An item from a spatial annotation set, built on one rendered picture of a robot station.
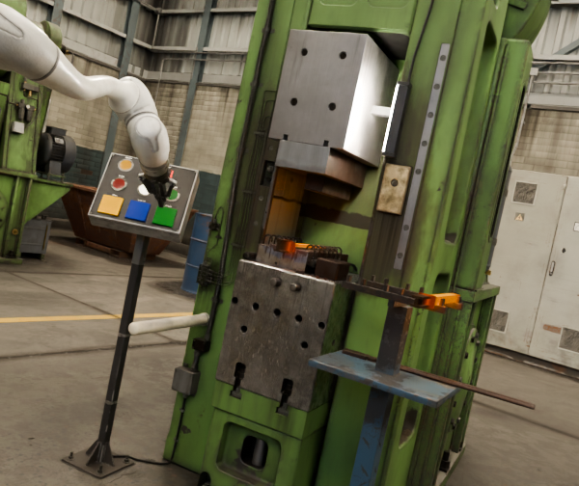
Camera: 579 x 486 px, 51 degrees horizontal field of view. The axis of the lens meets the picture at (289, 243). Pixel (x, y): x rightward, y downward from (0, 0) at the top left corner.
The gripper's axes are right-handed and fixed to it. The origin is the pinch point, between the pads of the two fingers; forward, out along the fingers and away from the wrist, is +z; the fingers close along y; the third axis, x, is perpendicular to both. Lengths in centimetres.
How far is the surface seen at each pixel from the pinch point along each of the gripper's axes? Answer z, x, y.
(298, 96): -14, 45, 39
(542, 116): 375, 425, 315
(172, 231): 13.3, -5.0, 4.2
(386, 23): -27, 75, 64
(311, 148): -8, 28, 47
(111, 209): 12.4, -1.7, -19.0
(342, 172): 4, 29, 60
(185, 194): 13.1, 11.3, 4.9
